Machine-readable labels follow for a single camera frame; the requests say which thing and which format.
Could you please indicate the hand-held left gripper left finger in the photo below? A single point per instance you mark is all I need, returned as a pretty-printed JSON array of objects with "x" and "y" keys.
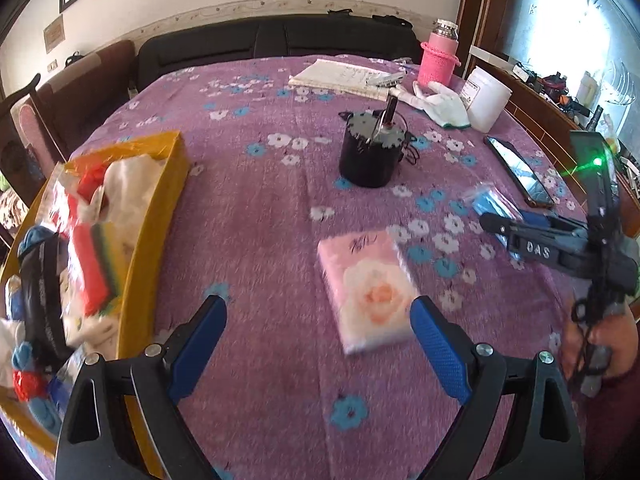
[{"x": 200, "y": 350}]

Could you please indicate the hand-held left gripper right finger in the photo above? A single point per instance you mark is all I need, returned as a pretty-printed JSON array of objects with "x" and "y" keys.
[{"x": 440, "y": 350}]

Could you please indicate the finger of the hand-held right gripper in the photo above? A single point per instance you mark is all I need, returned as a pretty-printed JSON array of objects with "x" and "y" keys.
[
  {"x": 547, "y": 221},
  {"x": 500, "y": 225}
]

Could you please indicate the blue packet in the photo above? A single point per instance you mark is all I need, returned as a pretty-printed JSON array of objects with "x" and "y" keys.
[{"x": 492, "y": 205}]

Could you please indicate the pink tissue pack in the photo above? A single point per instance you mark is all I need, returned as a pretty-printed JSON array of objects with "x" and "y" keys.
[{"x": 370, "y": 285}]

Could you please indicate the yellow cardboard box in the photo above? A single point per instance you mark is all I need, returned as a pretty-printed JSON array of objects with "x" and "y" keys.
[{"x": 145, "y": 260}]

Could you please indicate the person's right forearm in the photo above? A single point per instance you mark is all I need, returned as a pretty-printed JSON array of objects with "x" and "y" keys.
[{"x": 615, "y": 425}]

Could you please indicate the person's right hand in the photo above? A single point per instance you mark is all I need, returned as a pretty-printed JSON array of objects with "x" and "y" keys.
[{"x": 625, "y": 345}]

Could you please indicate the black smartphone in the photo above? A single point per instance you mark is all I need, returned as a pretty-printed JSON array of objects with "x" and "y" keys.
[{"x": 520, "y": 172}]

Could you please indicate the white patterned cloth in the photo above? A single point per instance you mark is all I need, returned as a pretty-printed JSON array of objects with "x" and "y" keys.
[{"x": 95, "y": 330}]

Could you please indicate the wooden sideboard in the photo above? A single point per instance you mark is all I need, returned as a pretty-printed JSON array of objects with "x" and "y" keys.
[{"x": 540, "y": 105}]

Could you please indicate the white plastic jar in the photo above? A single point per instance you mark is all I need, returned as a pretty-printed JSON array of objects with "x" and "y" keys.
[{"x": 487, "y": 100}]

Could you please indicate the white glove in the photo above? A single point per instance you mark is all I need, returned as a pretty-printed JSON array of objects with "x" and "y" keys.
[{"x": 445, "y": 105}]

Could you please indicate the multicolour sponge pack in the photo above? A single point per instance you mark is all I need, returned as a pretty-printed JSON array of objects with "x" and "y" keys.
[{"x": 100, "y": 260}]

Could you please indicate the dark red pot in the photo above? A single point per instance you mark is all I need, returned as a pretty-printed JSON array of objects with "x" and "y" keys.
[{"x": 555, "y": 86}]

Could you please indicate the white bottle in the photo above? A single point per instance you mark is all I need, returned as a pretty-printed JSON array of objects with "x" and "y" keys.
[{"x": 586, "y": 87}]

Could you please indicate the black cylindrical motor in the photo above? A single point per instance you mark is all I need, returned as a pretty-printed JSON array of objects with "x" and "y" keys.
[{"x": 367, "y": 160}]

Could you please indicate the red cloth ball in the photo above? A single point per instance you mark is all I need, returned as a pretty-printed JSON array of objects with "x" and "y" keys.
[{"x": 27, "y": 386}]

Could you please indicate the pink bottle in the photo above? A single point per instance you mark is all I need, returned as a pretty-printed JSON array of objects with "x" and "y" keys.
[{"x": 437, "y": 60}]

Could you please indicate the white plastic bag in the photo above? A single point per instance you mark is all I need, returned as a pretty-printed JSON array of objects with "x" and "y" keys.
[{"x": 130, "y": 185}]

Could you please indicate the small silver packet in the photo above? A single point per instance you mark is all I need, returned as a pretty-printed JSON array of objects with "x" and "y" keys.
[{"x": 387, "y": 79}]

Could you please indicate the window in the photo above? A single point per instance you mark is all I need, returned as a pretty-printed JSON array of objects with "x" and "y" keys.
[{"x": 565, "y": 10}]

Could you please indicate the white notebook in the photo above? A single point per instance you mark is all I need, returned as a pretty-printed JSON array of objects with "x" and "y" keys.
[{"x": 340, "y": 77}]

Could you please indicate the dark wooden chair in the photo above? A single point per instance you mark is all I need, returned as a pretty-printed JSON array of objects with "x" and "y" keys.
[{"x": 17, "y": 160}]

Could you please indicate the brown armchair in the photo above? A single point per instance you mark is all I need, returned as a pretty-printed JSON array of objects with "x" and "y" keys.
[{"x": 90, "y": 90}]

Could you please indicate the black sofa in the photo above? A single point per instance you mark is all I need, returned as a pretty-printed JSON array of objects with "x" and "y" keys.
[{"x": 225, "y": 42}]

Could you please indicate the wall socket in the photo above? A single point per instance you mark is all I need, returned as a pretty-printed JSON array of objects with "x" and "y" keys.
[{"x": 51, "y": 65}]

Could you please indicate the wall plaque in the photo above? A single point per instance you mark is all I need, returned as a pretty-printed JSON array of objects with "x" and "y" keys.
[{"x": 54, "y": 32}]

